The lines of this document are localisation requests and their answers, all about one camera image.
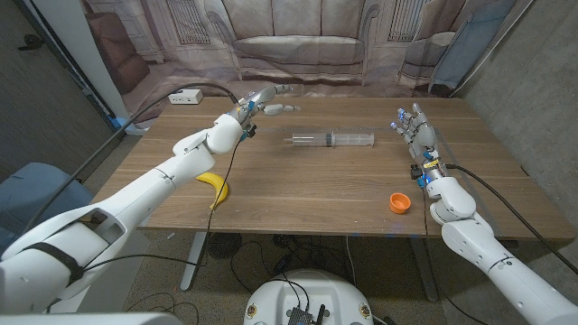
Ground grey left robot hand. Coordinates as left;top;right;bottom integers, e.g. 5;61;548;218
228;84;302;132

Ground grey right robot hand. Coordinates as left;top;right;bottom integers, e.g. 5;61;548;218
390;102;449;181

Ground large clear plastic syringe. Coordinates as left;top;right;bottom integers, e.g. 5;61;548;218
283;131;376;149

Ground small orange cup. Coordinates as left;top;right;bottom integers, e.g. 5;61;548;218
388;192;412;215

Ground yellow toy banana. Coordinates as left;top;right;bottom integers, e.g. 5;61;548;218
195;172;229;211

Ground printed sofa room backdrop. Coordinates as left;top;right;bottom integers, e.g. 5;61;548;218
80;0;534;125

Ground white power outlet box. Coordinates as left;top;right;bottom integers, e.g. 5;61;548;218
167;88;204;106

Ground grey table leg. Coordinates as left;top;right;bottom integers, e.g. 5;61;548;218
410;237;440;302

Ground black round ribbed disc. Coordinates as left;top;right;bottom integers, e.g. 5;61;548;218
208;232;243;261

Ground white table leg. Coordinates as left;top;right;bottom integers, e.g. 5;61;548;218
180;232;209;293

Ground white upright panel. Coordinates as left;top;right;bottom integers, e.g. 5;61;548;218
31;0;148;136

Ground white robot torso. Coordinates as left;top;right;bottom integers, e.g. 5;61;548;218
243;269;375;325

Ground blue padded chair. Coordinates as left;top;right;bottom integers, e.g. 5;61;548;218
0;162;94;252

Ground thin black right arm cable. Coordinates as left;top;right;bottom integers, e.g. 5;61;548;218
422;187;489;325

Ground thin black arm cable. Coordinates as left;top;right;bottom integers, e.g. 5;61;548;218
422;187;489;325
83;137;245;272

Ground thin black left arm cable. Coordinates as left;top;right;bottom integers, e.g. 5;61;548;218
83;137;245;272

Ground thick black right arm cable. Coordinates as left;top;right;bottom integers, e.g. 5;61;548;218
445;162;578;275

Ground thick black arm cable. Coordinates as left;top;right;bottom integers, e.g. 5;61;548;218
445;162;578;275
22;82;240;234

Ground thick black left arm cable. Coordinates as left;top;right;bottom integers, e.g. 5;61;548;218
22;82;240;234

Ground tangled black floor cables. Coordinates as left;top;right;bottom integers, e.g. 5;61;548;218
229;234;358;294

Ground white flat base plate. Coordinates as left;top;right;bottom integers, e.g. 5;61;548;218
44;229;151;315

